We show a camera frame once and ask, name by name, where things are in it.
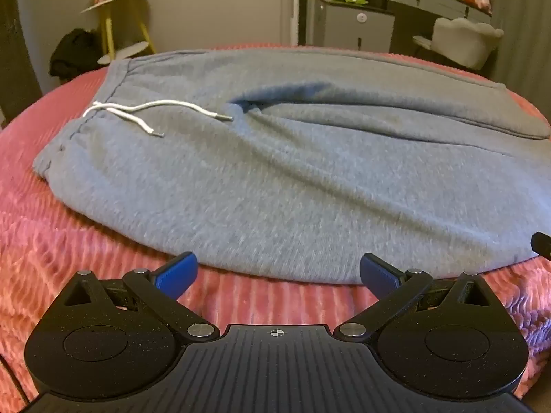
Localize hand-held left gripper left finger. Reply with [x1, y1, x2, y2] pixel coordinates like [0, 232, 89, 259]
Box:
[54, 252, 218, 340]

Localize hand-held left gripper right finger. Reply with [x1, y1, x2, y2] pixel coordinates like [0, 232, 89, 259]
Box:
[338, 253, 502, 340]

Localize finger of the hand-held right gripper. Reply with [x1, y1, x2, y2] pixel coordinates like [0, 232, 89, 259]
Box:
[531, 231, 551, 261]

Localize grey pants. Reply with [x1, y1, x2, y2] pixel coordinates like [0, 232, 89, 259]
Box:
[33, 48, 551, 285]

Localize pink ribbed blanket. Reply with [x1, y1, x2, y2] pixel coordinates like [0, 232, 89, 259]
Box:
[0, 42, 551, 401]

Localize grey curtain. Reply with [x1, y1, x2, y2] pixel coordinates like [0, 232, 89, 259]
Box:
[469, 0, 551, 108]

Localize white shell chair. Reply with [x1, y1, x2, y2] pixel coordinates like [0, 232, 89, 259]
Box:
[412, 17, 505, 70]

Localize black cloth bundle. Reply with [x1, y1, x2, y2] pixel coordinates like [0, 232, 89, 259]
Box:
[49, 28, 106, 82]

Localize grey cabinet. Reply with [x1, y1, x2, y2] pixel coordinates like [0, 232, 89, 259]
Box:
[313, 0, 396, 53]

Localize yellow side table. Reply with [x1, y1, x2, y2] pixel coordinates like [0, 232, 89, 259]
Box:
[80, 0, 156, 66]

